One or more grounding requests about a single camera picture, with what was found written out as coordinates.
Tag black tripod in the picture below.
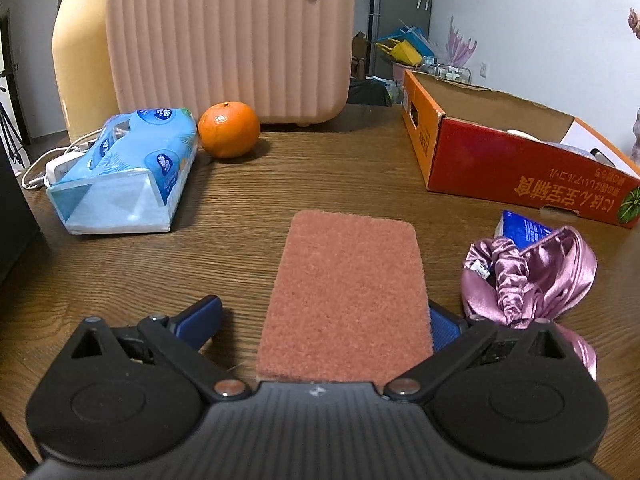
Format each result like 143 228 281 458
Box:
0 66 27 171

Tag light blue tissue pack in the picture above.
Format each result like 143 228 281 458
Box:
46 107 198 236

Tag blue handkerchief tissue pack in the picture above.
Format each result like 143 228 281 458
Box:
495 210 556 252

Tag brown cardboard box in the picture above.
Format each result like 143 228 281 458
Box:
351 32 369 79

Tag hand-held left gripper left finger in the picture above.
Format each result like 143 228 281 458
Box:
70 295 251 401

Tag white charger with cable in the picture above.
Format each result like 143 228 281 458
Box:
21 129 104 191

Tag pink sponge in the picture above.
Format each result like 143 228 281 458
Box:
256 211 435 383

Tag blue and yellow bags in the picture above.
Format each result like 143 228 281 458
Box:
375 25 437 67

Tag yellow thermos bottle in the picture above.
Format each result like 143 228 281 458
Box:
52 0 121 143

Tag purple wall decal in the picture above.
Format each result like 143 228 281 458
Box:
445 16 479 66

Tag orange fruit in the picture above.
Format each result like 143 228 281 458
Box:
198 101 261 159

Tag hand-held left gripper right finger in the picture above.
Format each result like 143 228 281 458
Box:
382 301 571 403

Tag purple satin cap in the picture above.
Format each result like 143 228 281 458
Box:
461 226 599 381

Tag orange cardboard box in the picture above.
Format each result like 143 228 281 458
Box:
401 69 640 230

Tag black box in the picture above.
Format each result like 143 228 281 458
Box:
0 146 42 287

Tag metal trolley cart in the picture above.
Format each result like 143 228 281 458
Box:
422 57 474 84

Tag pink ribbed suitcase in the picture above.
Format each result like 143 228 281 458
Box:
106 0 356 127

